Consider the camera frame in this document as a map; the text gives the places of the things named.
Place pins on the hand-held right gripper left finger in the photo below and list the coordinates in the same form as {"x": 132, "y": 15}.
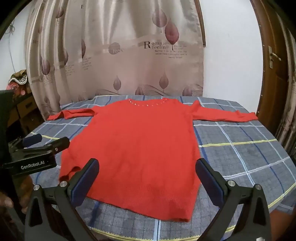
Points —
{"x": 85, "y": 182}

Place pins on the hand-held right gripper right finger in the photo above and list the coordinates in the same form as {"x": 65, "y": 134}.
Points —
{"x": 209, "y": 182}

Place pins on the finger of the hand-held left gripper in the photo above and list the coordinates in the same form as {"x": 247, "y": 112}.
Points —
{"x": 60, "y": 144}
{"x": 32, "y": 139}

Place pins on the red knit sweater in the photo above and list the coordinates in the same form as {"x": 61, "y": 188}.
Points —
{"x": 138, "y": 150}

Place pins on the wooden drawer cabinet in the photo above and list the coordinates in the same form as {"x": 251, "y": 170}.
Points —
{"x": 25, "y": 107}

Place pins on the grey plaid blanket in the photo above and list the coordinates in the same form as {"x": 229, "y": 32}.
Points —
{"x": 242, "y": 150}

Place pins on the floral cloth with bead trim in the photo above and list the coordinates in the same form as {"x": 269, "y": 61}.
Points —
{"x": 19, "y": 80}

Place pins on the beige leaf print curtain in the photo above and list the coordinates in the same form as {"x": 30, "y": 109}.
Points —
{"x": 104, "y": 58}

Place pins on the beige curtain beside door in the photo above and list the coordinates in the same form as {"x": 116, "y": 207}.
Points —
{"x": 289, "y": 111}

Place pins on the brown wooden door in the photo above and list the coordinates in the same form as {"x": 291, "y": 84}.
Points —
{"x": 266, "y": 88}

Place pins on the brown wooden window frame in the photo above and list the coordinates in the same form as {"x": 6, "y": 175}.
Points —
{"x": 202, "y": 23}

